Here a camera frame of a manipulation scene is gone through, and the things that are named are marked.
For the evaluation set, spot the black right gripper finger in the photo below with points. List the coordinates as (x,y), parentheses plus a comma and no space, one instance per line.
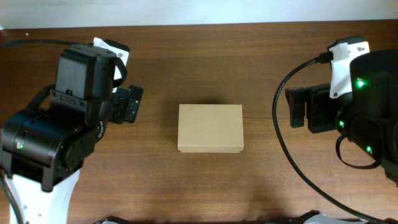
(320,109)
(296,99)

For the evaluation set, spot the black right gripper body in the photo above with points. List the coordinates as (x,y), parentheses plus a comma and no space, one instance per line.
(319,107)

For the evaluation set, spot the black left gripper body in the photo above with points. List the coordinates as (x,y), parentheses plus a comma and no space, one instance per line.
(125,104)

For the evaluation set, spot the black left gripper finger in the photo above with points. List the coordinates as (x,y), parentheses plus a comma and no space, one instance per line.
(133,104)
(124,107)

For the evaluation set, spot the brown cardboard box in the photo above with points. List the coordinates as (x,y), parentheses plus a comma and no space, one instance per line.
(210,128)

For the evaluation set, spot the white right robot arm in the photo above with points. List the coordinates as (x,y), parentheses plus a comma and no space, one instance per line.
(366,115)

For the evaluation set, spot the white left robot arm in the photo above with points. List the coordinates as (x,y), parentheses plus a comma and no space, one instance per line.
(44,146)

